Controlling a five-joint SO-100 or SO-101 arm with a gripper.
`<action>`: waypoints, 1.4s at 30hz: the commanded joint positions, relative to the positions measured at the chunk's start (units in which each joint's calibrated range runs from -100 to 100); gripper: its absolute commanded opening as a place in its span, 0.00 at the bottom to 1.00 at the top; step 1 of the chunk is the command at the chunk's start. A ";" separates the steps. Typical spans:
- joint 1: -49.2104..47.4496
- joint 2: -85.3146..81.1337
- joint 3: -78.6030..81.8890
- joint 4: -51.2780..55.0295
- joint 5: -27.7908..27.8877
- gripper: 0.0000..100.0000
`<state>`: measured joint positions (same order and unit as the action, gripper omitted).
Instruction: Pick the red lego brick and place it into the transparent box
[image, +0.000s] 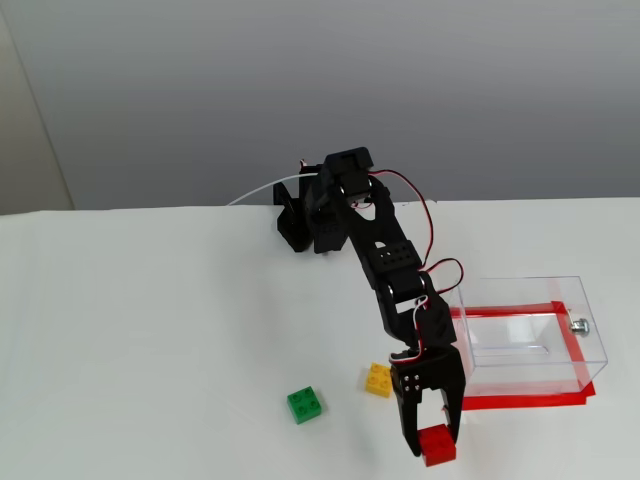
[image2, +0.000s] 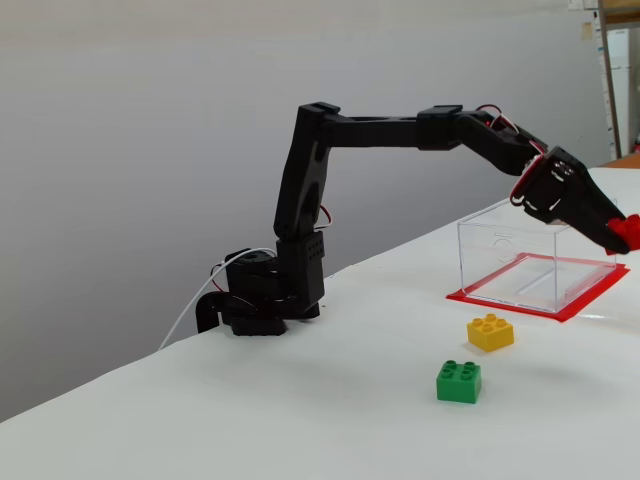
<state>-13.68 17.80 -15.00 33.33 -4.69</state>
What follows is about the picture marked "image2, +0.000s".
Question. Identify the green lego brick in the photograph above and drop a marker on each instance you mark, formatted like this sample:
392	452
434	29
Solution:
457	385

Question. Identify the yellow lego brick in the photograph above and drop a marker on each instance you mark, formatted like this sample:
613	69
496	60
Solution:
490	334

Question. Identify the grey metal shelf post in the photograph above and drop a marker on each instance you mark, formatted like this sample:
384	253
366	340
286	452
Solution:
609	75

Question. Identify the transparent plastic box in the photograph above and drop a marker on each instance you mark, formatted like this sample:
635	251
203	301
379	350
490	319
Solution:
505	265

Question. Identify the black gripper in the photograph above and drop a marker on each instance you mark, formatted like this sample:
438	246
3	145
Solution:
575	197

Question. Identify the black table clamp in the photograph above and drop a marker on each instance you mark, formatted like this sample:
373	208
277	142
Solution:
202	315

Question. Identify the red tape frame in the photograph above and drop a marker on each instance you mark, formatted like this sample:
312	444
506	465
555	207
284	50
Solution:
580	306

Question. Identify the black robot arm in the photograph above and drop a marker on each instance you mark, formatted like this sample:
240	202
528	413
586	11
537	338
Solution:
300	175

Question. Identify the beige paper note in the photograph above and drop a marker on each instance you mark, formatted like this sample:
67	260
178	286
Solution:
586	30

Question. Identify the red lego brick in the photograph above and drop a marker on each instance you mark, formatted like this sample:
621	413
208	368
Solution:
627	231

